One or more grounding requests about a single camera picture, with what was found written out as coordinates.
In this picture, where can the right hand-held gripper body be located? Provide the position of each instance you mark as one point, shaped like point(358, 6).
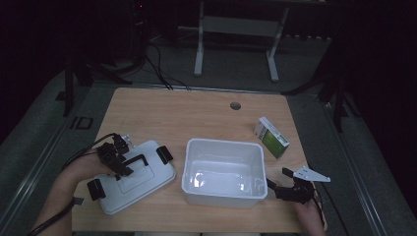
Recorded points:
point(298, 191)

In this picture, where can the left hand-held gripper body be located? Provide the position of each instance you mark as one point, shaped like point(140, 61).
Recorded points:
point(111, 154)

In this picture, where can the white storage box lid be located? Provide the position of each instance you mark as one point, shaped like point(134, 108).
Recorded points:
point(141, 185)

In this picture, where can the white plastic storage box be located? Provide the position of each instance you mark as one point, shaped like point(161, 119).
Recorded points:
point(226, 177)

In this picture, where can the person's left hand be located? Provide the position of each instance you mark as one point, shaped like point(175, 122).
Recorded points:
point(90, 167)

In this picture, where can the person's right hand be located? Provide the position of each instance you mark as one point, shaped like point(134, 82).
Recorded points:
point(311, 219)

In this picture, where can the green and white medicine box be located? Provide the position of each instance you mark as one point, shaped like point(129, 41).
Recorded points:
point(272, 139)

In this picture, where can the black tripod stand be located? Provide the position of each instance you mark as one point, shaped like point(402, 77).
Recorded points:
point(339, 101)
point(69, 88)

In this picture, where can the dark equipment rack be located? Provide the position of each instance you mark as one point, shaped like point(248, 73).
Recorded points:
point(140, 29)

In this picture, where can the white metal stand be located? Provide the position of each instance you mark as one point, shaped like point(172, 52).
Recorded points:
point(241, 26)

